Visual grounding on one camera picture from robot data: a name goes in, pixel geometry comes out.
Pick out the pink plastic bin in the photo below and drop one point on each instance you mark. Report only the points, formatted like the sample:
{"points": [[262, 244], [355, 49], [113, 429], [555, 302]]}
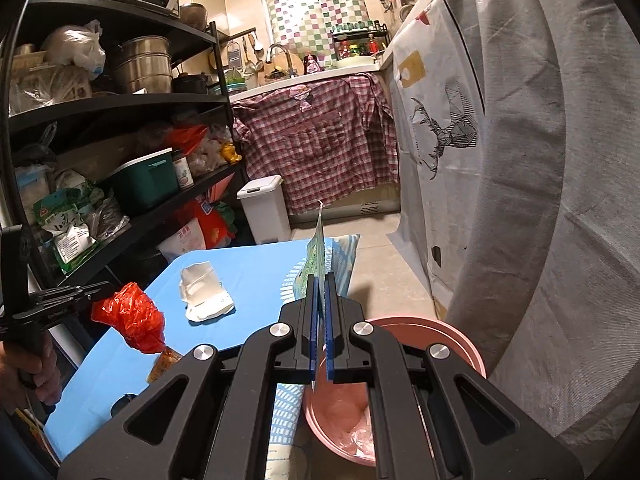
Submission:
{"points": [[452, 342]]}

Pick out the grey nonwoven cloth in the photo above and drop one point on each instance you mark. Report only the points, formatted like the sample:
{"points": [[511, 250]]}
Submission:
{"points": [[550, 210]]}

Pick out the red plaid cloth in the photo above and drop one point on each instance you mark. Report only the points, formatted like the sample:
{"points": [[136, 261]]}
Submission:
{"points": [[320, 145]]}

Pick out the white bowl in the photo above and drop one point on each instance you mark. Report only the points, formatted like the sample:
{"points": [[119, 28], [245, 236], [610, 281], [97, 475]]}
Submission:
{"points": [[355, 62]]}

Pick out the person's left hand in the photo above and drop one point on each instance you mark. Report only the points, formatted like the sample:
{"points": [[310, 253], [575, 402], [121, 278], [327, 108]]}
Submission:
{"points": [[10, 365]]}

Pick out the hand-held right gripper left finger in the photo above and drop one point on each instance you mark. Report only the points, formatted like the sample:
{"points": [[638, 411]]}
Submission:
{"points": [[313, 320]]}

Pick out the white plastic bag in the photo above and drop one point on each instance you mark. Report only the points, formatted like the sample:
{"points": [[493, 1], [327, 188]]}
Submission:
{"points": [[75, 47]]}

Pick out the yellow bag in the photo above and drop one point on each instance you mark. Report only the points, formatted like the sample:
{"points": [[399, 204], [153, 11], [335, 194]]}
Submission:
{"points": [[231, 152]]}

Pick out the yellow packet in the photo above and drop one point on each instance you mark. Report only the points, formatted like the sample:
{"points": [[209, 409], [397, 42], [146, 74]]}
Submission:
{"points": [[165, 362]]}

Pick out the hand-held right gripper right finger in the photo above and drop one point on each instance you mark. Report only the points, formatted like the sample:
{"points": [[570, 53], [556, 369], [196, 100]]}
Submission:
{"points": [[329, 325]]}

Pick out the red sack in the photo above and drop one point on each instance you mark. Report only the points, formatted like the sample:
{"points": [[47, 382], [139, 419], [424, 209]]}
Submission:
{"points": [[215, 225]]}

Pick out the checkered window covering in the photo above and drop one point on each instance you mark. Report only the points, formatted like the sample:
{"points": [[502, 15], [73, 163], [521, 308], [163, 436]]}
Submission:
{"points": [[315, 10]]}

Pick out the green box with white lid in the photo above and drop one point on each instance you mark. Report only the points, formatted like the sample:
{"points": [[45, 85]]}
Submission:
{"points": [[145, 185]]}

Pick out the white deer-print cloth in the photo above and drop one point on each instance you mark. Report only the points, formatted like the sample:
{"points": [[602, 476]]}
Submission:
{"points": [[435, 185]]}

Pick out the black pot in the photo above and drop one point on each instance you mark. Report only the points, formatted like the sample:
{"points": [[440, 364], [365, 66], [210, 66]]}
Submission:
{"points": [[190, 84]]}

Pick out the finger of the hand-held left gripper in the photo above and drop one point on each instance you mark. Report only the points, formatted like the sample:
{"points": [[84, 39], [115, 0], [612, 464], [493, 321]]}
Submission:
{"points": [[55, 310], [70, 291]]}

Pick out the green food packet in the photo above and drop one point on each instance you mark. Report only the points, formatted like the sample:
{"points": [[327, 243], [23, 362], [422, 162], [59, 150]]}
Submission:
{"points": [[60, 220]]}

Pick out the red plastic bag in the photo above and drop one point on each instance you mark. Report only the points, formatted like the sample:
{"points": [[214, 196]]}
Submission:
{"points": [[132, 320]]}

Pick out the green snack packet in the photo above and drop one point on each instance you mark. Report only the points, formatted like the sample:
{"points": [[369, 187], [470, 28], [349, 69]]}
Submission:
{"points": [[317, 255]]}

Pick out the black spice rack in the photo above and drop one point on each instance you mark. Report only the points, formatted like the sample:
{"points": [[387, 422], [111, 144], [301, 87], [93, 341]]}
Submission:
{"points": [[359, 49]]}

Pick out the steel pot stack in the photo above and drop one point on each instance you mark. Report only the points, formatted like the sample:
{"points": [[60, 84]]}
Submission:
{"points": [[142, 67]]}

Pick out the metal grater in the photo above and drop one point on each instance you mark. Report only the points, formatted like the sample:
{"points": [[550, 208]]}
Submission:
{"points": [[233, 55]]}

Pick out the small can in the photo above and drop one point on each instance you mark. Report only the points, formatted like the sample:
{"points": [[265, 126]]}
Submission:
{"points": [[183, 174]]}

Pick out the white pedal bin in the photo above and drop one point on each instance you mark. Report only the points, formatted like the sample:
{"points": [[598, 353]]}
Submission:
{"points": [[265, 215]]}

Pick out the white tissue pack wrapper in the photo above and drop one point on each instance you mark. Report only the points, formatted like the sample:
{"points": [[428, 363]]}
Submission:
{"points": [[205, 295]]}

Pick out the metal faucet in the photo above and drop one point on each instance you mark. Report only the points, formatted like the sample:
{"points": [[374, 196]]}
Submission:
{"points": [[276, 47]]}

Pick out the black metal shelf rack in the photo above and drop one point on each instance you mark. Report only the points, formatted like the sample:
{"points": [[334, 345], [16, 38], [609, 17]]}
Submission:
{"points": [[125, 105]]}

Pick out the white sack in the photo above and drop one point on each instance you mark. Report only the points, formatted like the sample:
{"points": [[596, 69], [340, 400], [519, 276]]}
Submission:
{"points": [[182, 245]]}

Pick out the orange plastic bag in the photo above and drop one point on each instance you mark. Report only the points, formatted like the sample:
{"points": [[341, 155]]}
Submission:
{"points": [[187, 137]]}

